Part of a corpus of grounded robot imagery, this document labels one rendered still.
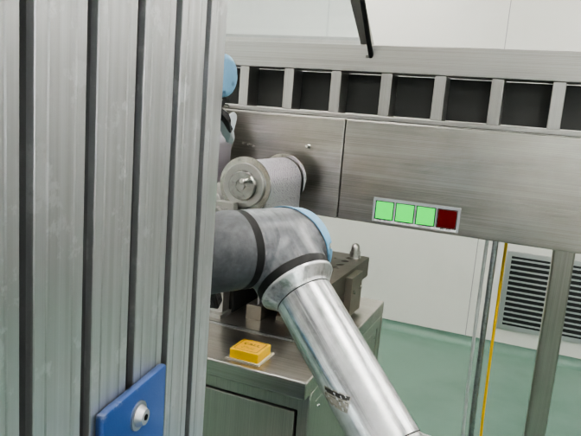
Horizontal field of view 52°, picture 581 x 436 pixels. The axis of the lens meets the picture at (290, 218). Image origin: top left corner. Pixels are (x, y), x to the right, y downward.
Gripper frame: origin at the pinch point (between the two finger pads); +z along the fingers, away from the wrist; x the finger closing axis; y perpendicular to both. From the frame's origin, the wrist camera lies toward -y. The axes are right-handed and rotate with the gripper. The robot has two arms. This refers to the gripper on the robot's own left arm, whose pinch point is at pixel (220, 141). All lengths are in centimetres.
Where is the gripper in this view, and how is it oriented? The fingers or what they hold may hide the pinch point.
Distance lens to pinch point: 140.0
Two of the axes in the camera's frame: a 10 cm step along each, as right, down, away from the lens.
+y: 3.1, -8.4, 4.5
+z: 2.5, 5.3, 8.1
